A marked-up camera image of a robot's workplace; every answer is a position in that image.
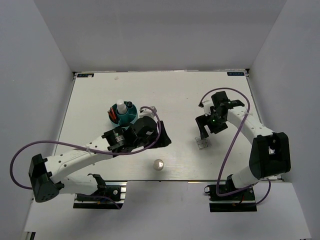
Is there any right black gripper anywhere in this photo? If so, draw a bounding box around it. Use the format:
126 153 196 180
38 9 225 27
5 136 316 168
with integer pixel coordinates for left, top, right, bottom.
195 110 228 140

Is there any white bottle black cap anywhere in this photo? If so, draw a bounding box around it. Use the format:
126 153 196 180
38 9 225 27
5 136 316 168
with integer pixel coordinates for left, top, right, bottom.
126 101 133 108

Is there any red lip gloss tube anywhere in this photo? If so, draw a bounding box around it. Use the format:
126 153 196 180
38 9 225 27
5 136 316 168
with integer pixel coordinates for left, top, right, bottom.
110 107 118 124
108 109 114 121

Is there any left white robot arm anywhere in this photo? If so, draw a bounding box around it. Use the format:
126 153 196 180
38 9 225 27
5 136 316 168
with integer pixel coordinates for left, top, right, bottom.
28 116 172 203

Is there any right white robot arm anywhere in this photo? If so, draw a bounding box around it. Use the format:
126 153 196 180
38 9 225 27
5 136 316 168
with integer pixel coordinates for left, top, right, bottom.
195 87 291 200

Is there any clear eyeshadow palette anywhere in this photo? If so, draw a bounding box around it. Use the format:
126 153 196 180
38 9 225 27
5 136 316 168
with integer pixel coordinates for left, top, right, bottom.
195 136 211 150

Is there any small round cream jar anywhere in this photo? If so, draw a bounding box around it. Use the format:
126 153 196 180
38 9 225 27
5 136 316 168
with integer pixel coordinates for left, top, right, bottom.
153 159 164 171

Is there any teal round organizer container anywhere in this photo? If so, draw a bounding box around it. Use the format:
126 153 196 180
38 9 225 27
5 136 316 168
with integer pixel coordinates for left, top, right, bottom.
108 100 139 128

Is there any white round bottle in organizer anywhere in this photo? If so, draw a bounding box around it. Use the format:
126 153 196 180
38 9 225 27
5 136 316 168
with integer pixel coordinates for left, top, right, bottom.
116 99 128 115

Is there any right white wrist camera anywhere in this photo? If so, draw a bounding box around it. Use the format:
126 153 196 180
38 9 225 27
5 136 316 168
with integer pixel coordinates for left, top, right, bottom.
198 100 215 117

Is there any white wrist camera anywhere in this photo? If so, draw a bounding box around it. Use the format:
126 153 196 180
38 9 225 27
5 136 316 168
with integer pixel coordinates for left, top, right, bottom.
139 106 157 119
198 100 215 117

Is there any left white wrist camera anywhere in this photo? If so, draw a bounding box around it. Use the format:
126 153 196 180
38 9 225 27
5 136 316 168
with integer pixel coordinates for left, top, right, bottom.
139 106 157 119

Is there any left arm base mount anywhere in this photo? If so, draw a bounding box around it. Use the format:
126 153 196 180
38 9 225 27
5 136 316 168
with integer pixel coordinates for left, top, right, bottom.
73 173 127 210

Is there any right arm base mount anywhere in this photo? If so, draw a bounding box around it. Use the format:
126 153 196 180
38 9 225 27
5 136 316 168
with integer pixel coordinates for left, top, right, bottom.
203 184 257 213

